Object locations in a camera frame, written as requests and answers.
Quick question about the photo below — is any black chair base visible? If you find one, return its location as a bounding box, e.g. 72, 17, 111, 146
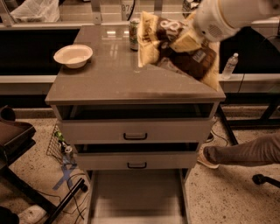
252, 174, 280, 188

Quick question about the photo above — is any bottom drawer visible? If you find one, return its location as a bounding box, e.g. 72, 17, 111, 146
84, 169, 191, 224

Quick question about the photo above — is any brown chip bag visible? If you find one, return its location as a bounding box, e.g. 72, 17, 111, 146
137, 11, 219, 90

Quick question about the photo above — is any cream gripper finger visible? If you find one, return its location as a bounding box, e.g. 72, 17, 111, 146
170, 28, 204, 53

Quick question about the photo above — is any white plastic bag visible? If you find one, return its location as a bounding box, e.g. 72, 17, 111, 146
10, 0, 60, 23

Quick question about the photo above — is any top drawer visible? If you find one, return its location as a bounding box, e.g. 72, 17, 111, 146
53, 103, 217, 145

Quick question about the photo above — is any middle drawer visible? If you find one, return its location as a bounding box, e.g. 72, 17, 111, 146
75, 143, 197, 171

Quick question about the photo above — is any white paper bowl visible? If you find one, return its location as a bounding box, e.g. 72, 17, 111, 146
53, 45, 93, 69

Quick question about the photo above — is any green soda can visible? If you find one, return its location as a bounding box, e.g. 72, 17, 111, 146
129, 18, 140, 51

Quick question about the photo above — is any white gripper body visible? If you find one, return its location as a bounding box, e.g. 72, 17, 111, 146
194, 0, 241, 42

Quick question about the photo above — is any blue tape cross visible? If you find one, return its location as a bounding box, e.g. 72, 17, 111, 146
52, 162, 77, 190

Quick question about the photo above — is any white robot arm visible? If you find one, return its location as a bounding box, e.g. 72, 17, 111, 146
170, 0, 280, 53

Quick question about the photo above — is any wire basket with items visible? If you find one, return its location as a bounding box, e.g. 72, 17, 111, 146
46, 125, 75, 165

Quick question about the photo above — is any clear plastic water bottle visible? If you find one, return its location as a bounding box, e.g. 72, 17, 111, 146
221, 52, 239, 80

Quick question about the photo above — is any drawer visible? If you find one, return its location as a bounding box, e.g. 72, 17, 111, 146
53, 103, 217, 145
84, 169, 191, 224
75, 143, 197, 171

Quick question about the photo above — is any black floor cable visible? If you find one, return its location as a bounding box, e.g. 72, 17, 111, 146
34, 173, 88, 224

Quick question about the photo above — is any black cart on left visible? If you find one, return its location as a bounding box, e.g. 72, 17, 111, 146
0, 106, 86, 224

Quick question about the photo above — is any tan shoe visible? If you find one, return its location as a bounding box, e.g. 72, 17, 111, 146
197, 149, 219, 169

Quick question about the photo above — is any grey drawer cabinet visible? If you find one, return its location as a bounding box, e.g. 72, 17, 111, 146
45, 24, 227, 224

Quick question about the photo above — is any person's leg in trousers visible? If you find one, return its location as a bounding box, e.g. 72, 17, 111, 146
202, 133, 280, 167

